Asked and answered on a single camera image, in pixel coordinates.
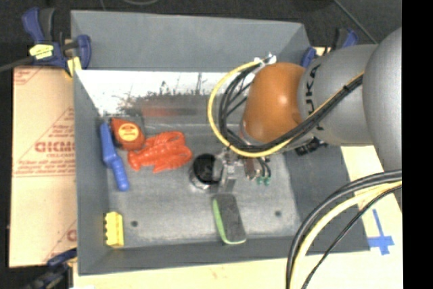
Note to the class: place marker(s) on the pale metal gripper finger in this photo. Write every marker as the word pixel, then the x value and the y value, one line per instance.
pixel 230 179
pixel 218 171

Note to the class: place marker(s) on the black round cup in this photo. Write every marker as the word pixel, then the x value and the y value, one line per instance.
pixel 203 167

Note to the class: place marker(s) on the grey and green sponge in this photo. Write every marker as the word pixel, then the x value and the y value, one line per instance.
pixel 230 220

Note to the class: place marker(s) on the orange toy lobster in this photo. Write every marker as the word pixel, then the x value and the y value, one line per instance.
pixel 162 154

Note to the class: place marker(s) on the grey metal bin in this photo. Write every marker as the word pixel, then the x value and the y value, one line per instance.
pixel 169 210

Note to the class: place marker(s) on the orange tape measure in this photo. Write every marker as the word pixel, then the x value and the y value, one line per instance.
pixel 128 133

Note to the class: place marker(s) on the blue plastic tool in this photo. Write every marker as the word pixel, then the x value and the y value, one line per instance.
pixel 113 159

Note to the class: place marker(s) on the yellow toy brick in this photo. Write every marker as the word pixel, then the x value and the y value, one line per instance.
pixel 114 229

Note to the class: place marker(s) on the brown cardboard board red print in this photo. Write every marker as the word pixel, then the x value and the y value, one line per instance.
pixel 40 152

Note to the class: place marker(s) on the black cylinder on white bracket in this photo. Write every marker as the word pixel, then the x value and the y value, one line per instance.
pixel 308 147

